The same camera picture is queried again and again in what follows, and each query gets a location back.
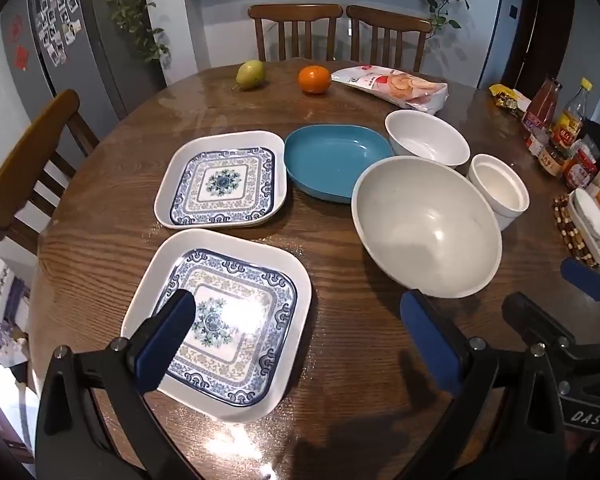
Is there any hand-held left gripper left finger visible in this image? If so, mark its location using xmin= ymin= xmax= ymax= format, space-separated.
xmin=34 ymin=289 xmax=197 ymax=480

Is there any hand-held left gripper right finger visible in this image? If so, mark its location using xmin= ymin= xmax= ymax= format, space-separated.
xmin=400 ymin=289 xmax=568 ymax=480

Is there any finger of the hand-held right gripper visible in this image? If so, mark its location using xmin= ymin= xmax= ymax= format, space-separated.
xmin=502 ymin=291 xmax=600 ymax=376
xmin=560 ymin=257 xmax=600 ymax=306

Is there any blue patterned square plate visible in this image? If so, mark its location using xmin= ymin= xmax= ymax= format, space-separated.
xmin=154 ymin=130 xmax=287 ymax=229
xmin=121 ymin=228 xmax=313 ymax=423

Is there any large white bowl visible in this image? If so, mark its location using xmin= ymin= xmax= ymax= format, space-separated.
xmin=351 ymin=155 xmax=503 ymax=299

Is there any small straight-sided white bowl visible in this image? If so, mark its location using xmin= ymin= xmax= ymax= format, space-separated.
xmin=467 ymin=153 xmax=531 ymax=232

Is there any medium white bowl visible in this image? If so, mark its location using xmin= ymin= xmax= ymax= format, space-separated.
xmin=384 ymin=109 xmax=471 ymax=170

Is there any blue patterned oval dish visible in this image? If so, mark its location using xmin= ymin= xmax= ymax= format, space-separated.
xmin=567 ymin=187 xmax=600 ymax=266

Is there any small white dish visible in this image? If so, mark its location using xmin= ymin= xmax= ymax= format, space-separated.
xmin=575 ymin=190 xmax=600 ymax=241

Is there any red sauce jar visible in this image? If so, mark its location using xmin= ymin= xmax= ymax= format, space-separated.
xmin=562 ymin=142 xmax=600 ymax=191

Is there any dark-lidded sauce jar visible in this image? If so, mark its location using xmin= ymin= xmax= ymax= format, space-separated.
xmin=537 ymin=145 xmax=568 ymax=178

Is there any white crumpled packing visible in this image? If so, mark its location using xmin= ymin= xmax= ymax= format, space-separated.
xmin=0 ymin=337 xmax=28 ymax=368

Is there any purple patterned box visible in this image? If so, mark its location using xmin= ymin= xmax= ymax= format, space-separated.
xmin=0 ymin=280 xmax=31 ymax=351

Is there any yellow-capped vinegar bottle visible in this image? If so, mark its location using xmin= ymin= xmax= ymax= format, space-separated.
xmin=550 ymin=77 xmax=595 ymax=148

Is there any yellow snack packet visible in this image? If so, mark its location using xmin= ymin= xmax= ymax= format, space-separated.
xmin=489 ymin=83 xmax=531 ymax=116

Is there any wooden dining chair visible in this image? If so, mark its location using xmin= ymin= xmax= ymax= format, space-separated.
xmin=346 ymin=5 xmax=433 ymax=73
xmin=248 ymin=4 xmax=343 ymax=63
xmin=0 ymin=89 xmax=101 ymax=256

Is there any dark wooden door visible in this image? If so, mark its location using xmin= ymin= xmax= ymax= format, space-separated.
xmin=500 ymin=0 xmax=576 ymax=96

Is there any white pink snack bag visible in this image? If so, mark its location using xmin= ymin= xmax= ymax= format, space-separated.
xmin=331 ymin=65 xmax=450 ymax=114

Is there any green pear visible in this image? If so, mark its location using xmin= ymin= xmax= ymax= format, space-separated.
xmin=231 ymin=60 xmax=266 ymax=92

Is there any orange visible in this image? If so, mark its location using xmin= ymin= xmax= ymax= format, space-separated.
xmin=298 ymin=65 xmax=332 ymax=95

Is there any grey refrigerator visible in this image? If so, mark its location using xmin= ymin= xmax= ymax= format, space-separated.
xmin=0 ymin=0 xmax=168 ymax=126

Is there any hanging green vine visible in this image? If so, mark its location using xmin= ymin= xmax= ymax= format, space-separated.
xmin=427 ymin=0 xmax=468 ymax=36

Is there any trailing green plant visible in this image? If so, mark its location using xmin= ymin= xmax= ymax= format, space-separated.
xmin=97 ymin=0 xmax=171 ymax=63

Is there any cluster of fridge photos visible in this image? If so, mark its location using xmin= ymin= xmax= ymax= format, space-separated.
xmin=34 ymin=0 xmax=83 ymax=66

